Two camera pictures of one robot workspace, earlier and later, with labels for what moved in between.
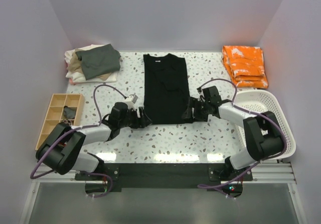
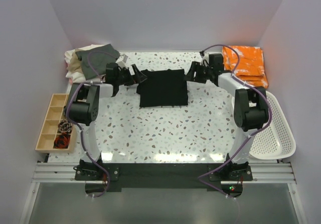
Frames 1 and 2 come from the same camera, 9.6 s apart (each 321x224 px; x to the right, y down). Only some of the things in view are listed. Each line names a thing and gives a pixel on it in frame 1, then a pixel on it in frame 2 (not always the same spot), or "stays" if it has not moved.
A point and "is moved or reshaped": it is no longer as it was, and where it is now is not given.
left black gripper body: [130, 120] -> [124, 77]
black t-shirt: [166, 88] is moved or reshaped
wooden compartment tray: [55, 113] stays
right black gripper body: [201, 111] -> [207, 71]
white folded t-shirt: [79, 77] stays
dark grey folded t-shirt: [99, 61] stays
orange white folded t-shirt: [246, 66] stays
